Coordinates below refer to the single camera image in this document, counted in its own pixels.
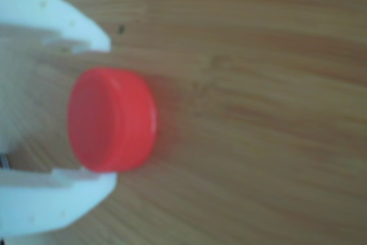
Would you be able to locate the red bottle cap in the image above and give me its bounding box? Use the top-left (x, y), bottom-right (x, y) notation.
top-left (67, 67), bottom-right (158, 173)

